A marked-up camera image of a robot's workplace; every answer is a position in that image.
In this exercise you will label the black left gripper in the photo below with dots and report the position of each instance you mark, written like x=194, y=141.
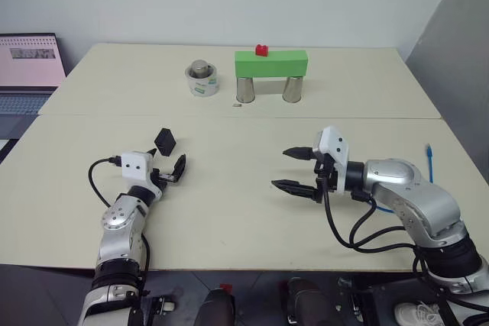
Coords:
x=167, y=179

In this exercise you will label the small red object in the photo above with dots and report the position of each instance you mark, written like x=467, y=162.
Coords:
x=226, y=287

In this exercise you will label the white tape roll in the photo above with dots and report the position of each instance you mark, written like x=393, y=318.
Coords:
x=202, y=88

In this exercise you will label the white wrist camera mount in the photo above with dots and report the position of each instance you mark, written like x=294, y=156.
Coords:
x=336, y=146
x=135, y=167

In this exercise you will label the open laptop computer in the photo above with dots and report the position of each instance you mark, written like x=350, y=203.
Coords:
x=26, y=66

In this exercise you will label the small red toy brick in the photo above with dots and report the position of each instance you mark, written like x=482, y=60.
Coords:
x=261, y=50

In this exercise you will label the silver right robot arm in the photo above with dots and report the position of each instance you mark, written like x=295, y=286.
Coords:
x=416, y=196

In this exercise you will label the black metal bracket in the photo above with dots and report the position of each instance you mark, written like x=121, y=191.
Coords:
x=160, y=305

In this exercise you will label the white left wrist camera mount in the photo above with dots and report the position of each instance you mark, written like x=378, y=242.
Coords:
x=135, y=167

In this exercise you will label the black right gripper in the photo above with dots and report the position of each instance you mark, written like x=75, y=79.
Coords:
x=324, y=173

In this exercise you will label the green rectangular block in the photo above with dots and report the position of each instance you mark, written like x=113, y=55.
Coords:
x=269, y=63

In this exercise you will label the silver metal cup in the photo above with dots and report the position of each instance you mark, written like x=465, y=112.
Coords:
x=245, y=90
x=292, y=89

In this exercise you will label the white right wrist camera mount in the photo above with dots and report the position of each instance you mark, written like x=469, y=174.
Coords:
x=336, y=146

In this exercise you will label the black metal frame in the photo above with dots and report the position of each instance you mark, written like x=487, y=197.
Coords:
x=357, y=299

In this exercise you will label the silver metal weight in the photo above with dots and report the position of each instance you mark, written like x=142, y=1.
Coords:
x=201, y=68

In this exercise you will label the small black box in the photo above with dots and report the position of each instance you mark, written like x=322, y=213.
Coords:
x=166, y=142

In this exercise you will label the dark rounded shape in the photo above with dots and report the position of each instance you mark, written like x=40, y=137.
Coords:
x=307, y=303
x=217, y=308

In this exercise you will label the white sneaker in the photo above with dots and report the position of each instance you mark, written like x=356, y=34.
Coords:
x=414, y=312

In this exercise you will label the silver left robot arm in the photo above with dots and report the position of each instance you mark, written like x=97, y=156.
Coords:
x=118, y=223

